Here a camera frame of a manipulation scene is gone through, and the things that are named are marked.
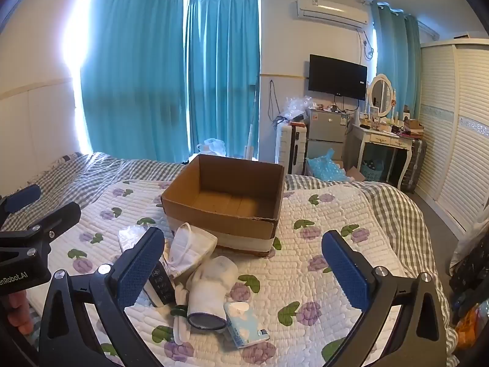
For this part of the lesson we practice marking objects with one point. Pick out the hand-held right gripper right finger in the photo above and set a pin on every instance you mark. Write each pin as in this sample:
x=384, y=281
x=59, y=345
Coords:
x=345, y=271

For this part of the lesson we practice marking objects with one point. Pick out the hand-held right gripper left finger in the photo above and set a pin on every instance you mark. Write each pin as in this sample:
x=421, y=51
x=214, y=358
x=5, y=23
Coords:
x=139, y=263

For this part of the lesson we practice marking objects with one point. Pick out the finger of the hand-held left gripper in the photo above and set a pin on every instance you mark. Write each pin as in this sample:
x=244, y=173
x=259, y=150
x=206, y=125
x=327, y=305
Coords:
x=57, y=216
x=23, y=197

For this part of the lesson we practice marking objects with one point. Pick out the clear plastic wrapper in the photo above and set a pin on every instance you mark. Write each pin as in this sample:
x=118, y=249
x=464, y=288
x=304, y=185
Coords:
x=131, y=237

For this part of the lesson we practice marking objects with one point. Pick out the white face mask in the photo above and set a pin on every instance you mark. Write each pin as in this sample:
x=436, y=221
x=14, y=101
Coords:
x=191, y=244

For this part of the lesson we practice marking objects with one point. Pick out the white sock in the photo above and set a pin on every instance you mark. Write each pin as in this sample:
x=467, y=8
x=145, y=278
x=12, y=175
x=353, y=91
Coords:
x=212, y=286

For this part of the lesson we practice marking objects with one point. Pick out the brown cardboard box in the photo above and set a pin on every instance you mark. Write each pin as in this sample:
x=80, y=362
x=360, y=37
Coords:
x=198, y=214

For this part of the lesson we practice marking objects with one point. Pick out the blue white tissue packet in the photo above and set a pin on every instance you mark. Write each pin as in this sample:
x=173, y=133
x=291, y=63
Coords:
x=242, y=321

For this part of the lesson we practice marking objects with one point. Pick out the person's left hand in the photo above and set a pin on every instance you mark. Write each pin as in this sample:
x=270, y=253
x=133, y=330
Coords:
x=15, y=309

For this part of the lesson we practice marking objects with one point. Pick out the purple flower quilted blanket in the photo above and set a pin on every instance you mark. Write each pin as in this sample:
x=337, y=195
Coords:
x=298, y=260

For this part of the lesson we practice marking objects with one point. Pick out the grey checked bed sheet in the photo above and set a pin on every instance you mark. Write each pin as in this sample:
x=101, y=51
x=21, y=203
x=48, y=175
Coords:
x=95, y=176

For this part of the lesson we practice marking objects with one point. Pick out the brown cardboard flap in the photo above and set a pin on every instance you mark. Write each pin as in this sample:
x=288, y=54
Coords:
x=355, y=174

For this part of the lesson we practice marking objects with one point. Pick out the blue plastic bag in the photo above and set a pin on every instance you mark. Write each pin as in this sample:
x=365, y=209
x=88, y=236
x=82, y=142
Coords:
x=326, y=168

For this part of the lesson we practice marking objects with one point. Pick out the teal basket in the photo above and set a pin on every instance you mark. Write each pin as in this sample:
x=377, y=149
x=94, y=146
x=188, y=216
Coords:
x=372, y=168

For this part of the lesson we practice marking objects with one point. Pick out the dark hanging clothes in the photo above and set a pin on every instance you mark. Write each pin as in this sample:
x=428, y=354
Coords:
x=472, y=263

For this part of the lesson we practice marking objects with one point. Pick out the dark suitcase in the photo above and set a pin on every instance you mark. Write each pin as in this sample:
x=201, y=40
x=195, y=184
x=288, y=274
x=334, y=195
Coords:
x=416, y=164

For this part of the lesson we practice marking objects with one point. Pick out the orange bag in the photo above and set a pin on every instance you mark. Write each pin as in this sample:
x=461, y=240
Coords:
x=468, y=321

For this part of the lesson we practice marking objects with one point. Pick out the white suitcase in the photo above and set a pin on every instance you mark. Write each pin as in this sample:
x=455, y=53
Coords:
x=292, y=145

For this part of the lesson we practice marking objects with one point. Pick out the white dressing table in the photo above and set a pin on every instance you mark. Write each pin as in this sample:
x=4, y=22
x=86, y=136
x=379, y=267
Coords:
x=378, y=137

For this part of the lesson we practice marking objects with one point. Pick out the small silver fridge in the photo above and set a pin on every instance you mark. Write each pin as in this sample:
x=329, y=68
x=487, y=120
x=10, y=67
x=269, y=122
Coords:
x=324, y=130

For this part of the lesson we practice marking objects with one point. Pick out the wide teal curtain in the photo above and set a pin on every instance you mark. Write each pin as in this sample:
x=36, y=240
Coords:
x=130, y=84

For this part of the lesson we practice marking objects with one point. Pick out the small brown box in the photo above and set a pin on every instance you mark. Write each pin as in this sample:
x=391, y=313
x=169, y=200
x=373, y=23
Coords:
x=414, y=125

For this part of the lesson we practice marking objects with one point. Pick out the crumpled clear plastic bag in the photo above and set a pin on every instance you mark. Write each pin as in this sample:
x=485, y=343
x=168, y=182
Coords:
x=296, y=107

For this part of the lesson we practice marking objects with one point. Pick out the white mop pole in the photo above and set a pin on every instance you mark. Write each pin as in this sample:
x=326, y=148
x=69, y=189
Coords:
x=252, y=122

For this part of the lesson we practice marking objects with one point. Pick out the white oval mirror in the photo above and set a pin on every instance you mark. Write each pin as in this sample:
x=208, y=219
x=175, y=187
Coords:
x=382, y=95

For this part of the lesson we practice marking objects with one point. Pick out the white slatted wardrobe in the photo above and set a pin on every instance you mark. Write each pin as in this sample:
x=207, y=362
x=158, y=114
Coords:
x=454, y=122

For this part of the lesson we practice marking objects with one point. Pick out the narrow teal curtain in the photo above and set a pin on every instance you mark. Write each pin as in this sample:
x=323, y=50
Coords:
x=223, y=76

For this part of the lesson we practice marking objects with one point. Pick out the short teal curtain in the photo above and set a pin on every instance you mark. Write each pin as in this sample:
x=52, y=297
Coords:
x=393, y=65

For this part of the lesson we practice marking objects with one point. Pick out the white air conditioner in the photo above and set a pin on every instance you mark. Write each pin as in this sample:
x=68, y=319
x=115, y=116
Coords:
x=330, y=9

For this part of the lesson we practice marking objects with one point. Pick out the black wall television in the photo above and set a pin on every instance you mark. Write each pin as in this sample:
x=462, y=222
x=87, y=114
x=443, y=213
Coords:
x=338, y=76

